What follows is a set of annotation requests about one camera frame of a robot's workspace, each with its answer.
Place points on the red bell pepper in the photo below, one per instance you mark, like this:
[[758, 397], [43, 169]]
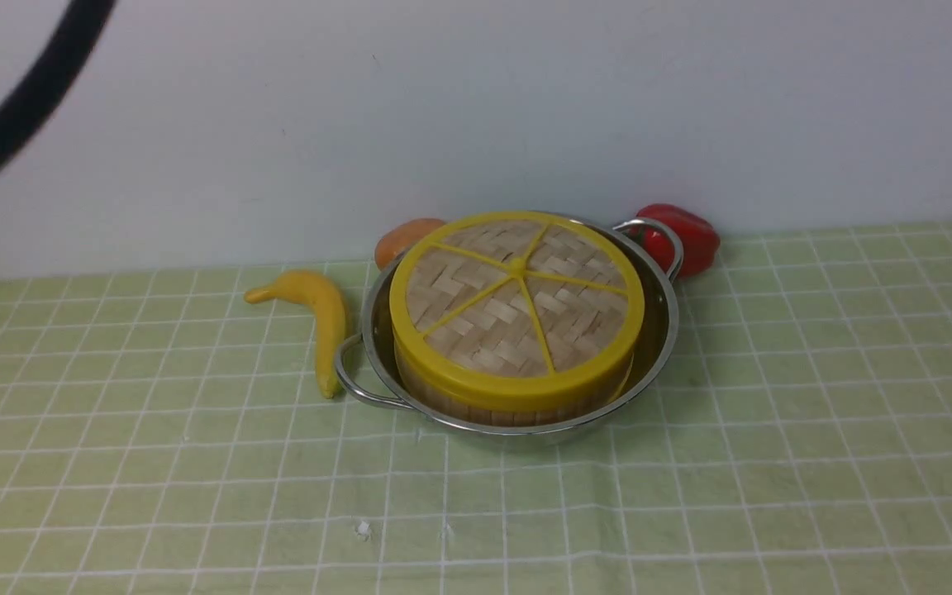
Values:
[[699, 238]]

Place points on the stainless steel pot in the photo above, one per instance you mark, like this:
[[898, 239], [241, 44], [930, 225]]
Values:
[[367, 368]]

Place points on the yellow banana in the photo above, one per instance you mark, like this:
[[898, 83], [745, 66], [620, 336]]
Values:
[[318, 293]]

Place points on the green checkered tablecloth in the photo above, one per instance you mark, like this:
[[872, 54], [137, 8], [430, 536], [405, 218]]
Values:
[[160, 436]]

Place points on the yellow-rimmed bamboo steamer basket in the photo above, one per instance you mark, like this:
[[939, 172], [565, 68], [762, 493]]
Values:
[[513, 402]]

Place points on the orange fruit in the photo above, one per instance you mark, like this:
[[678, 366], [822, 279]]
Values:
[[403, 237]]

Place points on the yellow woven bamboo steamer lid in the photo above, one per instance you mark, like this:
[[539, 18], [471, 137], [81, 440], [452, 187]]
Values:
[[506, 292]]

